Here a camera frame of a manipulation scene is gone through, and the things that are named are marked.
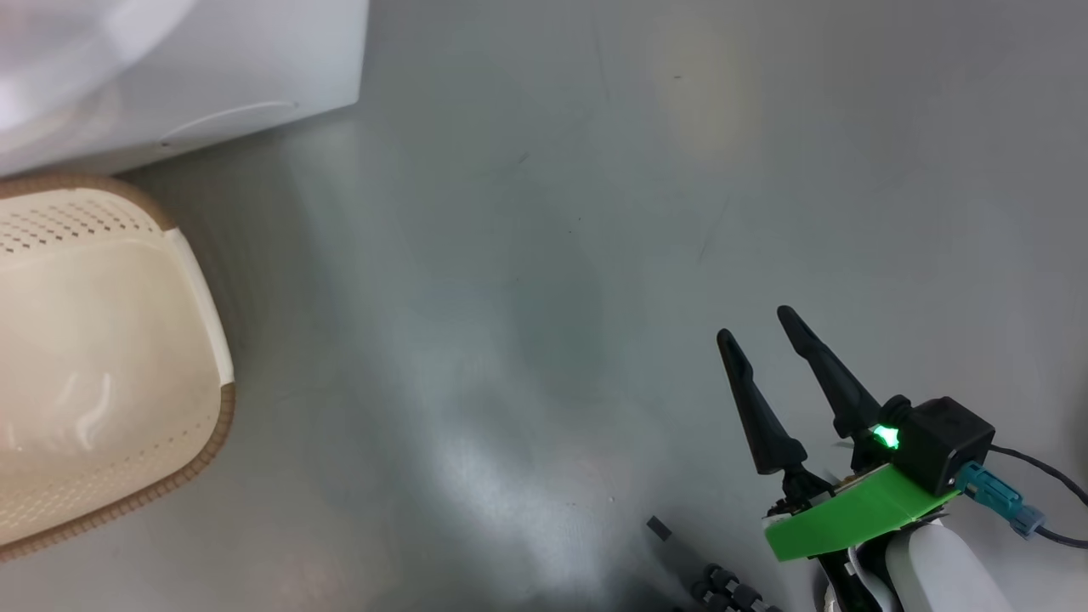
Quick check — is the cream perforated laundry basket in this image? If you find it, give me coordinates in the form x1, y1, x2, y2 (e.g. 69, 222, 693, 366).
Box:
0, 174, 236, 562

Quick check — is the black right camera cable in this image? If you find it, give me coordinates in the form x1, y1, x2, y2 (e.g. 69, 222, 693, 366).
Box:
990, 446, 1088, 547

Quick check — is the teal right camera connector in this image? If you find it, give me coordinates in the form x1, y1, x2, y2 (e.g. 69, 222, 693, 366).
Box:
956, 462, 1046, 538

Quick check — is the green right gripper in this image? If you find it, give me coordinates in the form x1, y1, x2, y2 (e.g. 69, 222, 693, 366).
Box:
717, 305, 961, 612

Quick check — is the round white filter cover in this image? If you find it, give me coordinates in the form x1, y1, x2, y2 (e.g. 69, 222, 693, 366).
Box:
160, 100, 300, 150

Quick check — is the white front-load washing machine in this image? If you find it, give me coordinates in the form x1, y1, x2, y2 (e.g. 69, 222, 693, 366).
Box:
0, 0, 371, 178

